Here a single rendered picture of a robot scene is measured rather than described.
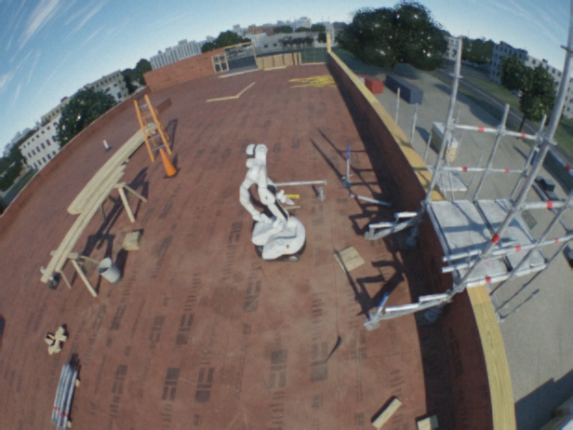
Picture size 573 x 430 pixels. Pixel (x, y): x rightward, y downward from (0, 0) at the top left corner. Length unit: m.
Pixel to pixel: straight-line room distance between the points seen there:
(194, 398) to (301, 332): 1.43
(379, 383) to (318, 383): 0.62
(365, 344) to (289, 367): 0.82
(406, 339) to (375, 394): 0.68
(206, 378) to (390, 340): 2.02
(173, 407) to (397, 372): 2.43
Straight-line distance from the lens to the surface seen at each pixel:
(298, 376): 2.60
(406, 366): 2.74
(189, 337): 3.06
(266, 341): 2.72
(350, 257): 3.10
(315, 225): 3.46
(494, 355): 2.41
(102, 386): 3.80
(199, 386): 2.88
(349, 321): 2.73
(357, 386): 2.61
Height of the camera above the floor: 2.58
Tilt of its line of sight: 45 degrees down
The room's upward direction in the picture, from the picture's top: 11 degrees counter-clockwise
